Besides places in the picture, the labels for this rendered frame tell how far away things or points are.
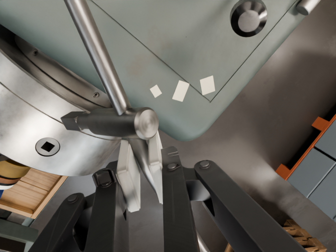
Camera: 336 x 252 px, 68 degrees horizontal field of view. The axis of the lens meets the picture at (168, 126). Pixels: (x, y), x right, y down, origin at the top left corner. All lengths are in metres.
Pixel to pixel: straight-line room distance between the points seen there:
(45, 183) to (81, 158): 0.46
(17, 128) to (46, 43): 0.13
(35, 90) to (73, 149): 0.11
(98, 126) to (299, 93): 2.27
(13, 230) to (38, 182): 0.19
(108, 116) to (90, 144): 0.25
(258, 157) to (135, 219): 1.25
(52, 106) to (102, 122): 0.20
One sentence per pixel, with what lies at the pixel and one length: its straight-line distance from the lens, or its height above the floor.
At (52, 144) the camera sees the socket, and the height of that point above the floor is 1.22.
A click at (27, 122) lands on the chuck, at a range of 0.40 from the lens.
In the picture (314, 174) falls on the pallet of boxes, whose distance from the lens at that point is 2.51.
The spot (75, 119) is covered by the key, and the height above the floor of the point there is 1.38.
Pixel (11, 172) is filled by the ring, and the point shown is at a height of 1.12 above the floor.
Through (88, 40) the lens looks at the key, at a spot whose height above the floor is 1.43.
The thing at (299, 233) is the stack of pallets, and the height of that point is 0.19.
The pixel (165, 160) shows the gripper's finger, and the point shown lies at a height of 1.47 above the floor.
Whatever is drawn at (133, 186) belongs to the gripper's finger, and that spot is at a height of 1.48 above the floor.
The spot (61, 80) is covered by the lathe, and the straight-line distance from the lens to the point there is 0.42.
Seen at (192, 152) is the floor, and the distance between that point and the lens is 2.06.
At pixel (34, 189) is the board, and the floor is 0.89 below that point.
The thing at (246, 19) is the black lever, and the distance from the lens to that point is 0.24.
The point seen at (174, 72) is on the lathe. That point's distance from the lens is 0.37.
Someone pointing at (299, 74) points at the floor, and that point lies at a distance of 2.33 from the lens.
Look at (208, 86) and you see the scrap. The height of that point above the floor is 1.26.
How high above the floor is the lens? 1.60
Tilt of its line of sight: 59 degrees down
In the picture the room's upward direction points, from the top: 145 degrees clockwise
